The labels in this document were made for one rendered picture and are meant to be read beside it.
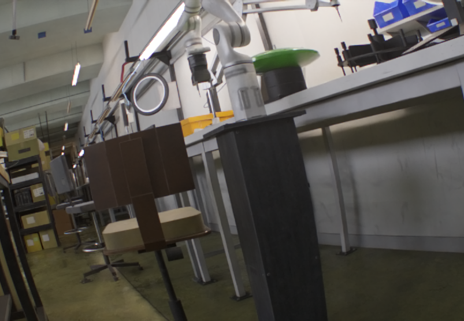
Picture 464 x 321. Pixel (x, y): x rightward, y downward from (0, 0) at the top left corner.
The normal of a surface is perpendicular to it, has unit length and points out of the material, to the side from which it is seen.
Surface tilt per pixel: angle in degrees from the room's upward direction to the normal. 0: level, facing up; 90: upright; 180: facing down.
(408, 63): 90
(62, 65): 90
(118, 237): 90
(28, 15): 90
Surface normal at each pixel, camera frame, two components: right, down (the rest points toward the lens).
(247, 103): 0.27, -0.04
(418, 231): -0.88, 0.21
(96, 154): -0.09, 0.04
